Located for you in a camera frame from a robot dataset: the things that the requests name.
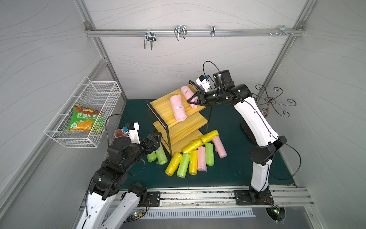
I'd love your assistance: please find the clear plastic goblet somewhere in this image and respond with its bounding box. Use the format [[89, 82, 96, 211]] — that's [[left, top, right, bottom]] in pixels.
[[114, 129, 125, 138]]

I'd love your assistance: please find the green roll front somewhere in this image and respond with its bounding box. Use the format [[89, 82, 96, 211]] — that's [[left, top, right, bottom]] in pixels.
[[176, 153, 190, 178]]

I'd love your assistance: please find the pink roll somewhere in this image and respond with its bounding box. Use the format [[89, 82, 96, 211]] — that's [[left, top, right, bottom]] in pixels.
[[197, 147, 207, 172], [170, 95, 187, 122], [181, 85, 198, 109], [212, 136, 227, 158]]

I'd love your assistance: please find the yellow roll front middle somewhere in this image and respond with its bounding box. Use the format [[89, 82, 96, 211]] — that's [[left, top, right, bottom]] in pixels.
[[189, 149, 198, 175]]

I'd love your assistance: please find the yellow roll lying diagonal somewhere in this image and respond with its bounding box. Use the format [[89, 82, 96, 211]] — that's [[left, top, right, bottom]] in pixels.
[[182, 139, 204, 153]]

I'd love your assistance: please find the green snack bag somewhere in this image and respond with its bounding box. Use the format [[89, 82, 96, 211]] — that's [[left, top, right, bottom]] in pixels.
[[67, 104, 105, 133]]

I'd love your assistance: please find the yellow roll upper right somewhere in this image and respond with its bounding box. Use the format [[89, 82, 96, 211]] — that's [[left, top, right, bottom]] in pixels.
[[199, 130, 219, 144]]

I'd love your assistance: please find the yellow roll front left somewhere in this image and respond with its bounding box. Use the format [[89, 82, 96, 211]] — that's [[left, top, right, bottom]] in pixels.
[[165, 152, 183, 176]]

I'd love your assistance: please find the copper wire jewelry stand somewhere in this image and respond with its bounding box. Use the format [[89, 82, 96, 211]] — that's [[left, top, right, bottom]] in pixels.
[[253, 84, 297, 118]]

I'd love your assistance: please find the green roll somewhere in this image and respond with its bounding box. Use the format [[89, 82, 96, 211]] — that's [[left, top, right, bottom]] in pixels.
[[176, 153, 190, 178], [155, 145, 168, 165], [147, 152, 157, 162], [205, 142, 214, 166]]

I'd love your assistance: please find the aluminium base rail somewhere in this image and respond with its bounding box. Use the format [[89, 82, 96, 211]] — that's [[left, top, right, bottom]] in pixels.
[[148, 184, 315, 209]]

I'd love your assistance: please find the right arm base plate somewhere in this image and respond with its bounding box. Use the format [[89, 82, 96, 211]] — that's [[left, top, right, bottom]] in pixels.
[[233, 190, 274, 206]]

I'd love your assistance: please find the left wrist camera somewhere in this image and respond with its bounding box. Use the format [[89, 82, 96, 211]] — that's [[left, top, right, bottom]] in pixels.
[[125, 122, 140, 144]]

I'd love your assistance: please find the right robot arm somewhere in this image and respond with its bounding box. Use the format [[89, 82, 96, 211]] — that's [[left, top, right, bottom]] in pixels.
[[187, 70, 287, 204]]

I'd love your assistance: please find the aluminium top rail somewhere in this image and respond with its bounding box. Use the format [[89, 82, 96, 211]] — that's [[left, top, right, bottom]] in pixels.
[[85, 26, 305, 38]]

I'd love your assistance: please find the yellow roll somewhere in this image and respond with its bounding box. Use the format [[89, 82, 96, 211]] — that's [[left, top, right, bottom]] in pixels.
[[189, 149, 198, 175], [165, 152, 183, 176], [199, 130, 219, 144]]

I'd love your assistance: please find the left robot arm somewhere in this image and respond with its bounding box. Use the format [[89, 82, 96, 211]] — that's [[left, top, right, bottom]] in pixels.
[[77, 133, 162, 229]]

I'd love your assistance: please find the white wire basket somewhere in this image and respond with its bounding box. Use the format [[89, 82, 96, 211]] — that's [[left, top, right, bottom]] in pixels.
[[44, 76, 122, 148]]

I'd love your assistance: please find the green roll beside shelf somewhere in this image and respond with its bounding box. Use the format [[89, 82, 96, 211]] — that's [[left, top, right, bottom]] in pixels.
[[155, 145, 168, 165]]

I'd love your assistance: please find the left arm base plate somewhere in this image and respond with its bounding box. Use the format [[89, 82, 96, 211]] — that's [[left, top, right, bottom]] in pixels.
[[144, 191, 161, 208]]

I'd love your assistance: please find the wooden three-tier shelf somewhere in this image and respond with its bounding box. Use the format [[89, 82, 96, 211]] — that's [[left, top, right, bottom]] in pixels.
[[145, 80, 214, 156]]

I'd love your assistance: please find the pink roll front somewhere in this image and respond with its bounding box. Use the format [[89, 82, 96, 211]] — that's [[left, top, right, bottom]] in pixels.
[[197, 147, 207, 172]]

